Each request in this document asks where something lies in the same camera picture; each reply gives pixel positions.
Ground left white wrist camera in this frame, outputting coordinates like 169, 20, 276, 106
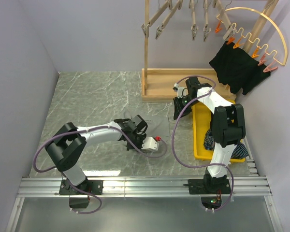
141, 137, 159, 152

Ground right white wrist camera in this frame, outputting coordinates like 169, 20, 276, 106
173, 83, 188, 99

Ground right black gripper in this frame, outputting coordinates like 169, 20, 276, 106
174, 96, 200, 120

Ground black hanging underwear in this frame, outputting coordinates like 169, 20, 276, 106
209, 42, 271, 95

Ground striped navy underwear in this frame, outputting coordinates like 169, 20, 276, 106
203, 129, 249, 160

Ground aluminium mounting rail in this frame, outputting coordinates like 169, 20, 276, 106
4, 157, 283, 232

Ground gold semicircle clip hanger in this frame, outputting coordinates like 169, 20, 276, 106
227, 1, 288, 66

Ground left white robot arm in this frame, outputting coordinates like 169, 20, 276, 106
45, 115, 148, 194

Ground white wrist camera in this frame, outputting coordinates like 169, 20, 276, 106
173, 83, 188, 99
141, 137, 159, 152

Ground wooden drying rack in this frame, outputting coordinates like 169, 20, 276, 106
141, 0, 278, 102

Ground pink clothespin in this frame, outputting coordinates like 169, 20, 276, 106
258, 53, 267, 66
263, 60, 278, 73

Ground orange clothespin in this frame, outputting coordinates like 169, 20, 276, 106
215, 20, 223, 33
233, 36, 244, 49
226, 36, 235, 45
251, 46, 262, 58

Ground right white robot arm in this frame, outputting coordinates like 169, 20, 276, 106
173, 76, 246, 194

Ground yellow plastic tray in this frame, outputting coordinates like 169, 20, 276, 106
192, 103, 247, 163

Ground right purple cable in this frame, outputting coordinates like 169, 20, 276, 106
171, 75, 234, 213

